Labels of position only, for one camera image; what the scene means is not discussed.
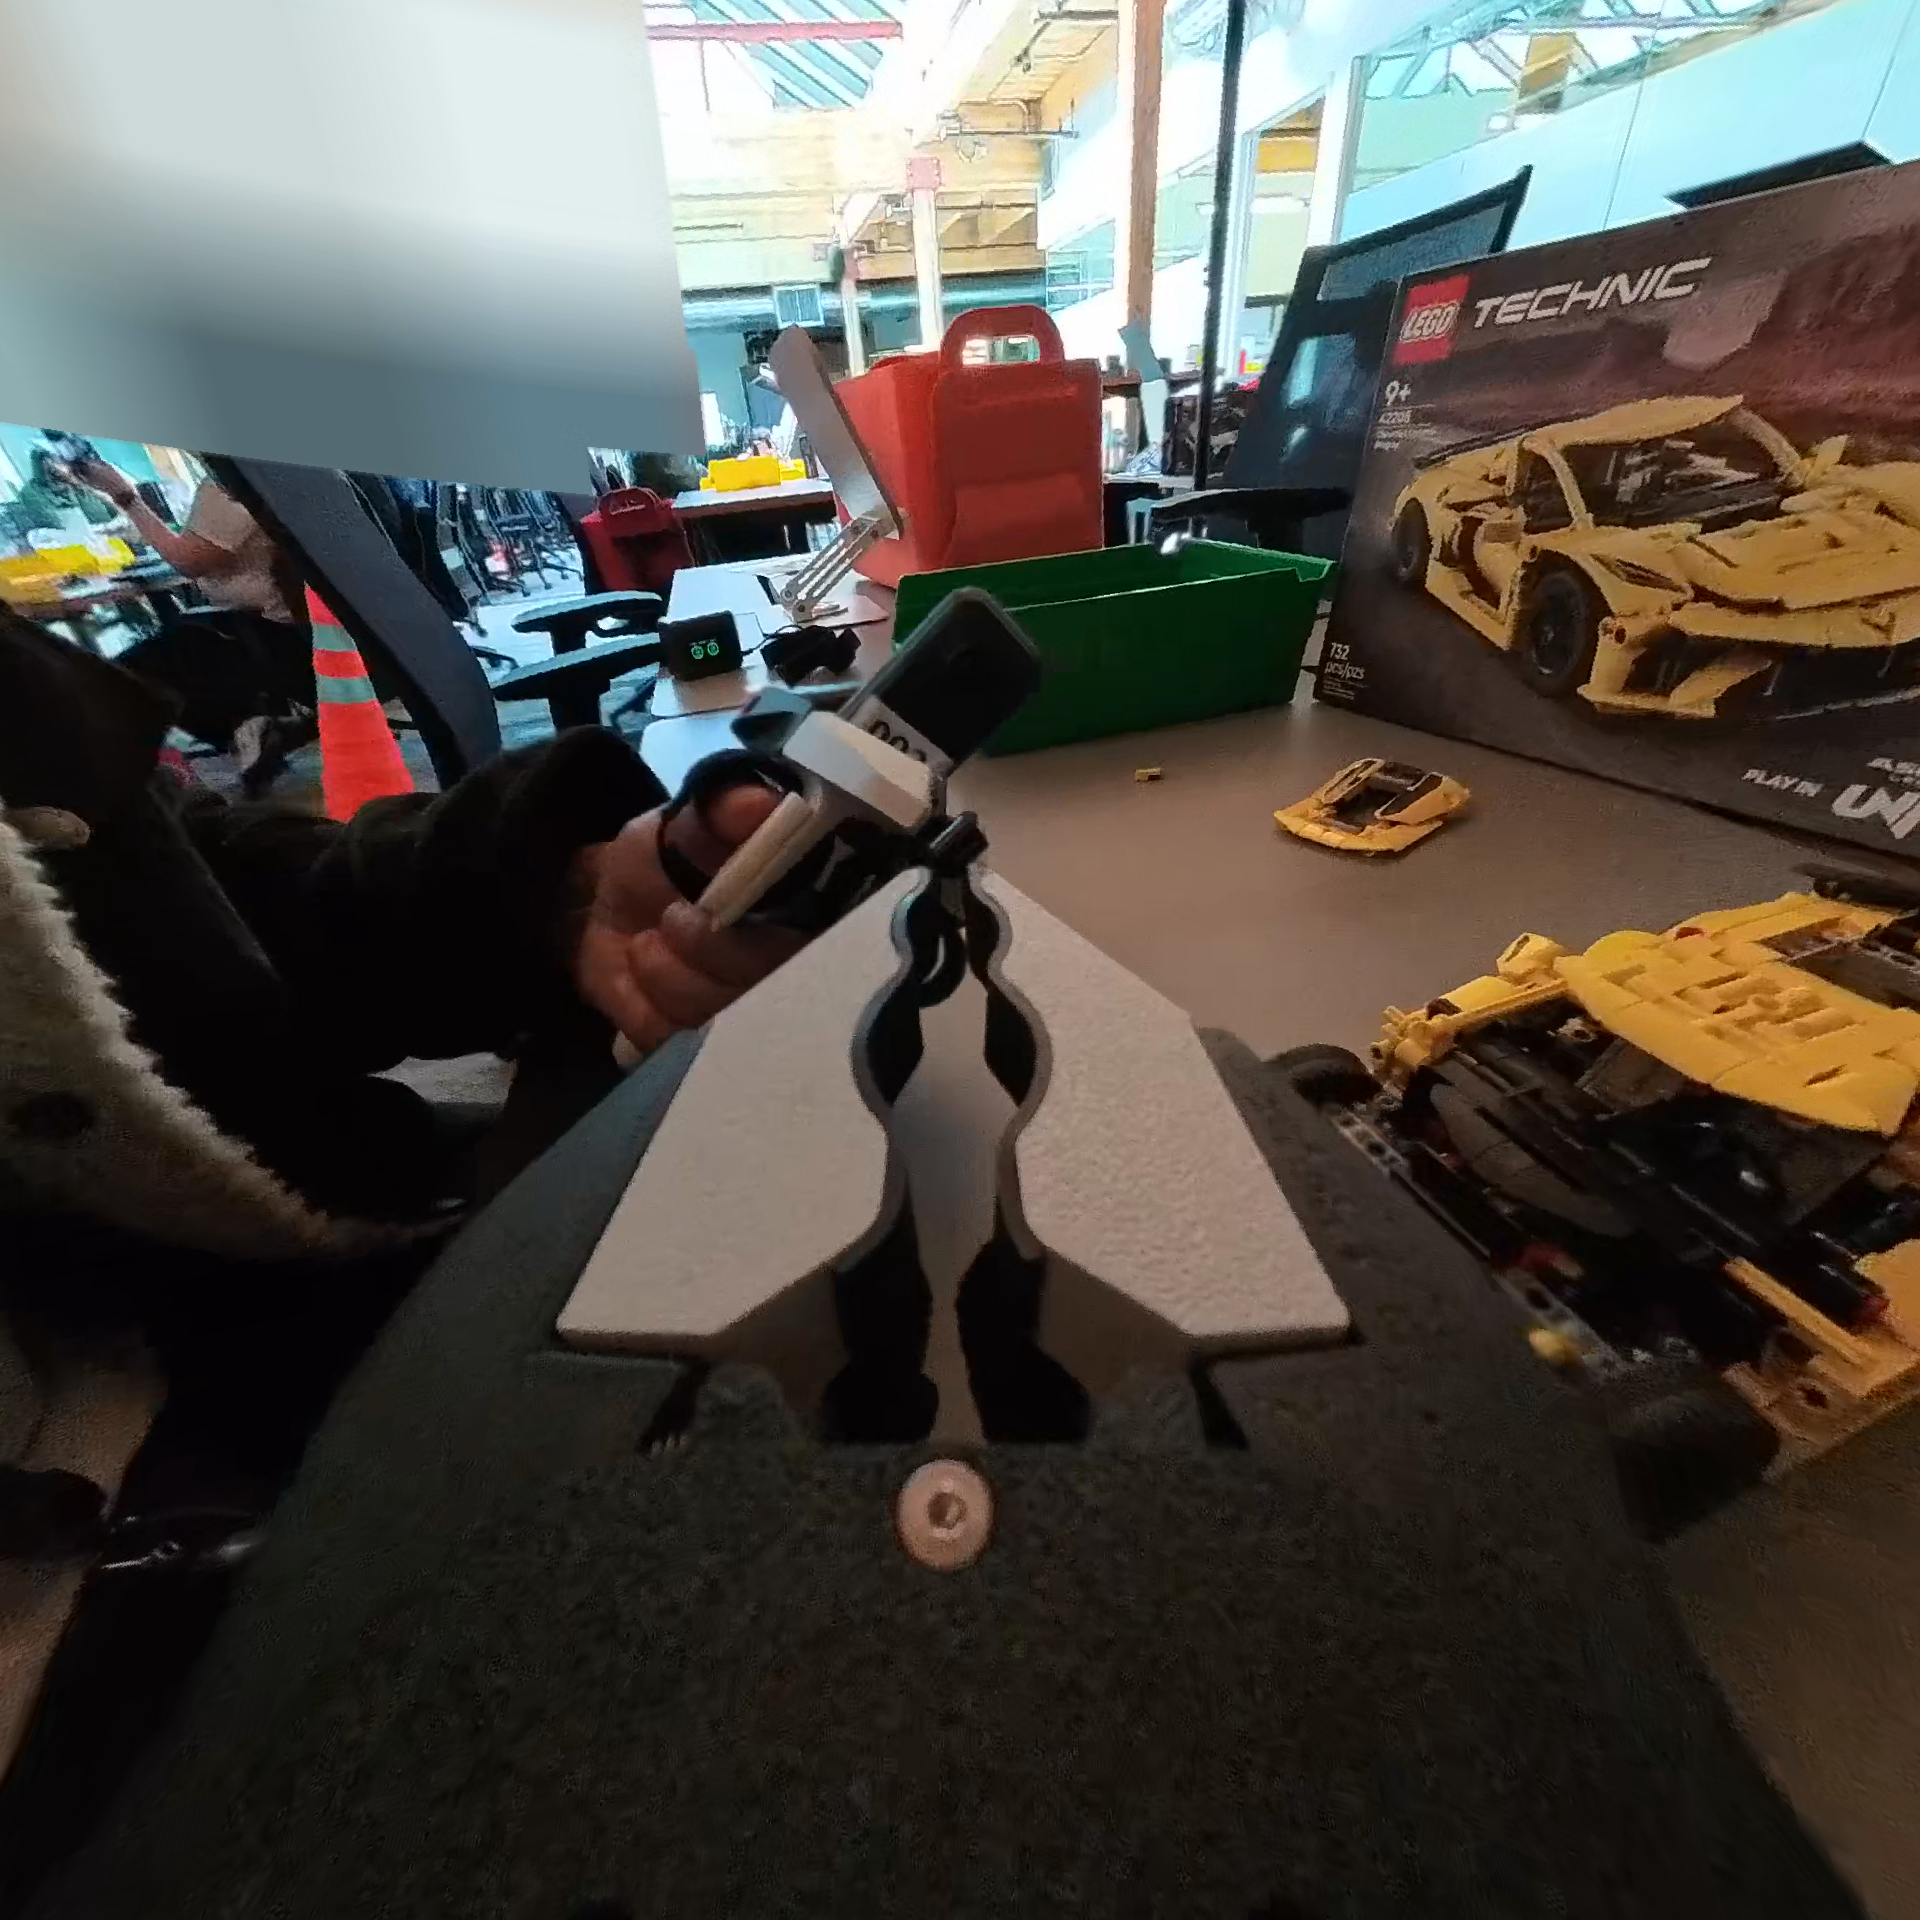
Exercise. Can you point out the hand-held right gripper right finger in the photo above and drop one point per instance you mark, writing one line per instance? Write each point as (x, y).
(1171, 1186)

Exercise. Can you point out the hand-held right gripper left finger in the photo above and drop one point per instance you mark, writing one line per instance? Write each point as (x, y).
(735, 1186)

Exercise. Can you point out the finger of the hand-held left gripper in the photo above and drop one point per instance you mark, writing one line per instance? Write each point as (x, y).
(863, 781)

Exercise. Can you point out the small black brick assembly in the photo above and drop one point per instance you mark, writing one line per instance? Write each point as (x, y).
(949, 863)

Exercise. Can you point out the person's left forearm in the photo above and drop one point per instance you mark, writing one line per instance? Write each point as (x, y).
(451, 885)

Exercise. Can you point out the grey desk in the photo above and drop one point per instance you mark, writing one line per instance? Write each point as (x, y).
(1202, 902)

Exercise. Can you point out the person's left hand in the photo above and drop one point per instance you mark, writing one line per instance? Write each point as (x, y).
(646, 962)

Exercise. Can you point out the black plastic parts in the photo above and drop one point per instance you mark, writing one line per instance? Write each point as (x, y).
(810, 650)

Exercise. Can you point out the green plastic bin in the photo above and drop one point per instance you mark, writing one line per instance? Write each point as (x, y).
(1171, 646)

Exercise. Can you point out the small black display gadget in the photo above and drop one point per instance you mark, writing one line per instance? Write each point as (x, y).
(698, 646)

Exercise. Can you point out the silver laptop stand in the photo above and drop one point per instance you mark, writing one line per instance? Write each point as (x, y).
(833, 435)

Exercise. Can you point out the yellow crate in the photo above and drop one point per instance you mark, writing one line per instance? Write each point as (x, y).
(757, 475)
(61, 565)

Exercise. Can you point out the dark red bag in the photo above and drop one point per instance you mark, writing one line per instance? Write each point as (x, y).
(639, 541)

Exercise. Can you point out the yellow brick car roof panel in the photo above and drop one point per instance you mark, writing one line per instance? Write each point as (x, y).
(1366, 820)

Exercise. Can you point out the black mesh office chair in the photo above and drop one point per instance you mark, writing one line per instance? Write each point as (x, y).
(1321, 359)

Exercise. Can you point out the orange traffic cone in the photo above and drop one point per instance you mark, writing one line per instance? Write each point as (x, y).
(353, 722)

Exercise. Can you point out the black pole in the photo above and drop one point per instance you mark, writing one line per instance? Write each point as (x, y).
(1225, 225)

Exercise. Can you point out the yellow brick car model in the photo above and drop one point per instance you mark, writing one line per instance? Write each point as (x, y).
(1724, 1005)

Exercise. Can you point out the person's black fleece-lined jacket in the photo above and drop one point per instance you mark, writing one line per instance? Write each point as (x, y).
(137, 1081)

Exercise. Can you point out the toy car set box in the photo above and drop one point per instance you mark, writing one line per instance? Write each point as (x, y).
(1651, 375)

